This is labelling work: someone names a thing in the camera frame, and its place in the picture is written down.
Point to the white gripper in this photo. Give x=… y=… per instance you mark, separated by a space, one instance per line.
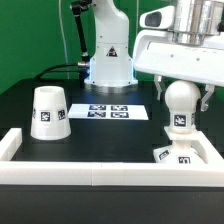
x=155 y=53

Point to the white lamp bulb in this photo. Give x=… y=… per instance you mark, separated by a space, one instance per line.
x=181 y=98

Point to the white lamp base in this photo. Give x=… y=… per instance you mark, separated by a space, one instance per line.
x=180 y=151

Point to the white lamp shade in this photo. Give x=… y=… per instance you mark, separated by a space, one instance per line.
x=50 y=117

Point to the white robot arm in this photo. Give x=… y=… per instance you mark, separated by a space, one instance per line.
x=184 y=40

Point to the white marker sheet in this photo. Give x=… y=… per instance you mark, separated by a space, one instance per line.
x=107 y=111

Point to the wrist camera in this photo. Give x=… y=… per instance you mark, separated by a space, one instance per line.
x=160 y=19

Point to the white U-shaped fence frame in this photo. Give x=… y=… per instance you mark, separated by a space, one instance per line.
x=209 y=174

